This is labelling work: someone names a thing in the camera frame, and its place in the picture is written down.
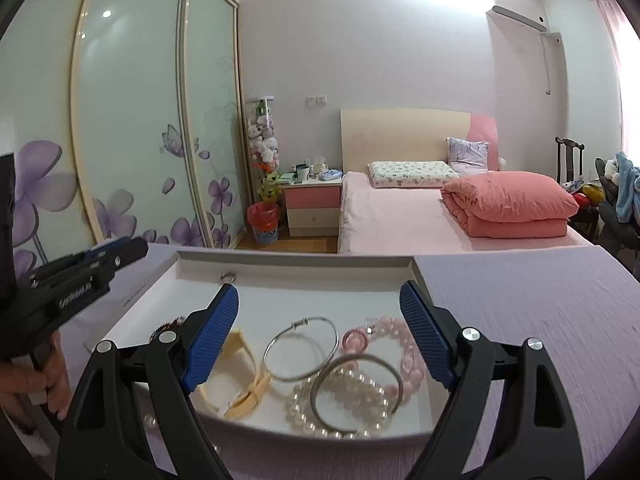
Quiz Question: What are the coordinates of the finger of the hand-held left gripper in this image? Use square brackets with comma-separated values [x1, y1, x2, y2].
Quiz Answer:
[82, 237, 149, 282]

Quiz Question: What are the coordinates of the white printed pillow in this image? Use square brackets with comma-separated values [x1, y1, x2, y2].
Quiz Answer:
[367, 161, 461, 189]

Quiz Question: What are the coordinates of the clear tube of plush toys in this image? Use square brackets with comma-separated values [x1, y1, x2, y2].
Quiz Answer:
[245, 96, 281, 206]

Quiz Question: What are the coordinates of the white air conditioner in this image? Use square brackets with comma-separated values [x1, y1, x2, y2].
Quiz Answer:
[487, 0, 548, 33]

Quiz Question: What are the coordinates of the red trash bin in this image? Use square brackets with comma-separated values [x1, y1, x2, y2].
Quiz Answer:
[247, 202, 281, 246]

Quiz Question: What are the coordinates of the cream yellow watch band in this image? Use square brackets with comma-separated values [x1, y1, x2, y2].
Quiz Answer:
[192, 327, 273, 421]

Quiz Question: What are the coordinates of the pile of clothes and toys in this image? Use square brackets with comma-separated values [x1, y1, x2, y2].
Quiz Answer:
[595, 152, 640, 261]

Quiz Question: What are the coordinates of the dark wooden chair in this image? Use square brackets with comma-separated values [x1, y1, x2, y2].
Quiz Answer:
[555, 136, 601, 241]

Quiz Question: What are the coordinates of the folded coral pink quilt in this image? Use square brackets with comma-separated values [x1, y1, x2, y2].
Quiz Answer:
[440, 171, 581, 238]

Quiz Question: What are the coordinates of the pink translucent ring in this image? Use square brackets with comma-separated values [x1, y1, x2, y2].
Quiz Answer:
[340, 327, 372, 356]

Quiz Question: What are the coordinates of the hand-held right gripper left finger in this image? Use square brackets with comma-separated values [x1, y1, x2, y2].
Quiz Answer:
[55, 283, 241, 480]

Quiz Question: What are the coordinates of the bed with cream headboard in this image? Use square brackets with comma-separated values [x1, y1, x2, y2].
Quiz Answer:
[337, 108, 596, 255]

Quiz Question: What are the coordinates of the pink bead bracelet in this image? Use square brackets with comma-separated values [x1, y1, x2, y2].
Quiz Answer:
[365, 316, 431, 397]

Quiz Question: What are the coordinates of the purple tablecloth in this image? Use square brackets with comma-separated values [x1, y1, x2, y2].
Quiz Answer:
[30, 242, 640, 480]

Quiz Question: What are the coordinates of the purple floral pillow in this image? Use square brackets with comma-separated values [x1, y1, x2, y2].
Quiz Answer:
[446, 137, 490, 173]

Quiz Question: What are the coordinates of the pink and cream nightstand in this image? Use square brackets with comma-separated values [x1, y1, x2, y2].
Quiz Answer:
[278, 172, 345, 238]

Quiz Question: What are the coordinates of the person's left hand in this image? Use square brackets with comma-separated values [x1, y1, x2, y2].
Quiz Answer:
[0, 332, 72, 423]

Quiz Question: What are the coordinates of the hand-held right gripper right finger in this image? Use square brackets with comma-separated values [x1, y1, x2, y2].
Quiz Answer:
[398, 280, 586, 480]

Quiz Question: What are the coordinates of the grey metal cuff bracelet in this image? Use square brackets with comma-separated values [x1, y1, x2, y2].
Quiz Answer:
[309, 353, 405, 436]

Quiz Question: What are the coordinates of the thin silver bangle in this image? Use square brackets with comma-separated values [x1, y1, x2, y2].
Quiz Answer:
[262, 316, 341, 383]

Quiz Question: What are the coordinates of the dark red bead bracelet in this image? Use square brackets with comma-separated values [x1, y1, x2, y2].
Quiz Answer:
[152, 316, 188, 341]

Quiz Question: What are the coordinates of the floral sliding door wardrobe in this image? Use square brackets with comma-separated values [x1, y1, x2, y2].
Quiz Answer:
[0, 0, 251, 266]

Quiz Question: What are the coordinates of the grey cardboard tray box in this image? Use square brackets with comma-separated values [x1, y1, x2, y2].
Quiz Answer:
[82, 247, 481, 443]

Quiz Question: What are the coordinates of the white pearl bead bracelet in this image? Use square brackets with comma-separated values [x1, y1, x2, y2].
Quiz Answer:
[285, 365, 396, 438]

